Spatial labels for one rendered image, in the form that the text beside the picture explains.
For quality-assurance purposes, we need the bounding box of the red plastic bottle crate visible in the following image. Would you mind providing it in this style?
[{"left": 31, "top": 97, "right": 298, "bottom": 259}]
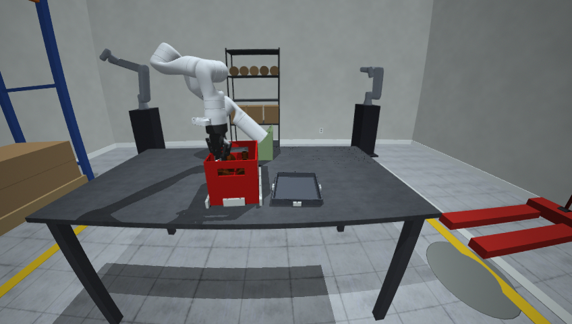
[{"left": 204, "top": 140, "right": 259, "bottom": 206}]

